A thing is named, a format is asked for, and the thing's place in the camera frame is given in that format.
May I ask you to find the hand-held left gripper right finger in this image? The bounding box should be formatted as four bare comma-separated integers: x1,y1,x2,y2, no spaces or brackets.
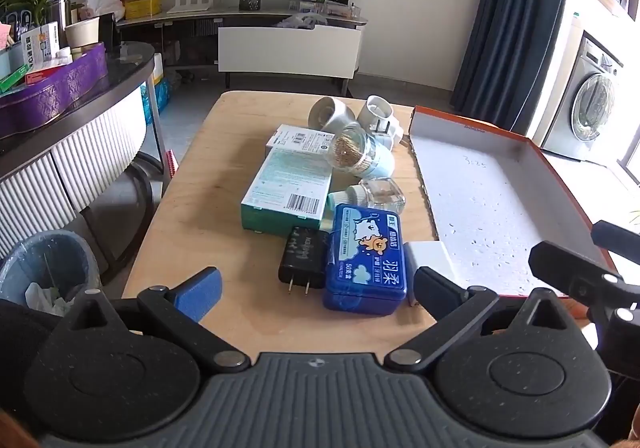
384,267,596,375

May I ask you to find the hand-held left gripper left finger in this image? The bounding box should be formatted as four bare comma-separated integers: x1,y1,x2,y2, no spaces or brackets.
42,267,251,375

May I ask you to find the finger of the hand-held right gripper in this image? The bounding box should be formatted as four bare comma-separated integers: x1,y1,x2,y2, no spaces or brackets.
592,221,640,257
529,241,640,374

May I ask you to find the white plug charger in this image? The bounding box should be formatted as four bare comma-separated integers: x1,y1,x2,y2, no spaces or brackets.
402,241,458,307

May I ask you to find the orange cardboard box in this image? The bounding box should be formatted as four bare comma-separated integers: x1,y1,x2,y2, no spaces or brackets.
409,106,618,299

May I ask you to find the black plug charger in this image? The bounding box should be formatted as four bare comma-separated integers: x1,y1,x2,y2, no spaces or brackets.
278,225,332,296

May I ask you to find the clear glass bottle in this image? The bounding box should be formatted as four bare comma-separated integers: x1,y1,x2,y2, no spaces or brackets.
327,177,406,219

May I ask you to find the teal cardboard box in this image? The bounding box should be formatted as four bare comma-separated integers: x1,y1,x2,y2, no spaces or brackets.
240,148,335,234

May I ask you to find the clear toothpick jar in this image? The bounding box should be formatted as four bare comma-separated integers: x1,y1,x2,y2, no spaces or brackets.
325,123,396,179

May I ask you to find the white cardboard box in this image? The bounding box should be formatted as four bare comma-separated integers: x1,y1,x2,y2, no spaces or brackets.
266,124,337,164

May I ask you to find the white plug-in socket adapter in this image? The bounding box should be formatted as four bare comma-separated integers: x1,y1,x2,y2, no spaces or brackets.
307,96,359,133
356,95,403,150

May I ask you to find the silver washing machine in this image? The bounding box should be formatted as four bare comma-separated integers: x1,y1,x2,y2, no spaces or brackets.
542,31,626,164

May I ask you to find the grey trash bin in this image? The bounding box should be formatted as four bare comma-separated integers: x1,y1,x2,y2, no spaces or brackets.
0,229,101,316

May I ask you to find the curved ribbed counter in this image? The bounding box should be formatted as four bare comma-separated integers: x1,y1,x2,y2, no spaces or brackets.
0,41,166,269

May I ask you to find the blue plastic bag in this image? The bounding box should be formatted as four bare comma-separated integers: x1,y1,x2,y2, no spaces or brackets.
140,78,173,124

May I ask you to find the dark blue curtain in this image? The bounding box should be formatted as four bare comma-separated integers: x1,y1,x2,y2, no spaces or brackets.
450,0,573,129

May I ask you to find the purple patterned box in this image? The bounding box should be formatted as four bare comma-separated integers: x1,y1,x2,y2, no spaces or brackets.
0,42,108,139

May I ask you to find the white and dark TV cabinet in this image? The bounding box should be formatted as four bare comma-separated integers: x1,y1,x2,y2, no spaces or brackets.
115,8,368,96

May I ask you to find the red flat box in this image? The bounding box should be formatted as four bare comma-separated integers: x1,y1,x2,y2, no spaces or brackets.
25,66,66,85

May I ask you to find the black holder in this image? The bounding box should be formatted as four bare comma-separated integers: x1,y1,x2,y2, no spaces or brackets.
97,13,118,46

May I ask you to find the white paper cup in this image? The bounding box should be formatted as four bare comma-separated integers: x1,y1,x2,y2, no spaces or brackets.
65,18,101,49

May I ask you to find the crumpled grey plastic bag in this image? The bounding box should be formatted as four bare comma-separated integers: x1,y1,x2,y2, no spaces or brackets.
277,13,328,29

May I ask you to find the yellow box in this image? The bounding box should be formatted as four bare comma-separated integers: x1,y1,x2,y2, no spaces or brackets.
123,0,163,20

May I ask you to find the white and blue medicine box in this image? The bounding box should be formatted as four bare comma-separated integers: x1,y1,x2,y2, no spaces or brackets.
20,22,61,66

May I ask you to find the clear plastic box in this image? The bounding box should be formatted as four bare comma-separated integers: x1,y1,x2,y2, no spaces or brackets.
325,1,361,18

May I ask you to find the white plastic bag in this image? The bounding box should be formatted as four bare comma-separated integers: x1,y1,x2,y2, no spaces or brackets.
82,0,126,22

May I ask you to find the steel thermos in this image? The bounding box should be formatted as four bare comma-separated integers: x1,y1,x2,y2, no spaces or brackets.
52,0,71,46

